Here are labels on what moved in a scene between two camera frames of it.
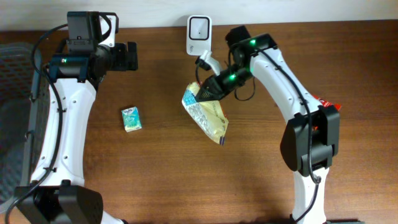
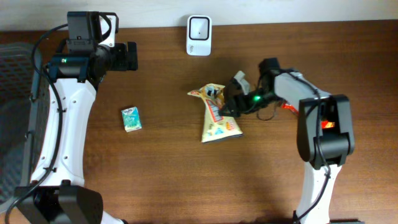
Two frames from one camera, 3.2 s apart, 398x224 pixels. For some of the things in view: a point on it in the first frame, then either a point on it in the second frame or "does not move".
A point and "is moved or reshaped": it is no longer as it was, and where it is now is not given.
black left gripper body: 119,57 does not move
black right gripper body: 229,78 to 247,101
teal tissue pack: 132,119 does not move
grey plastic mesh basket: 25,116 does not move
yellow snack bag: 208,115 is moved or reshaped
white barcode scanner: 199,34 does not move
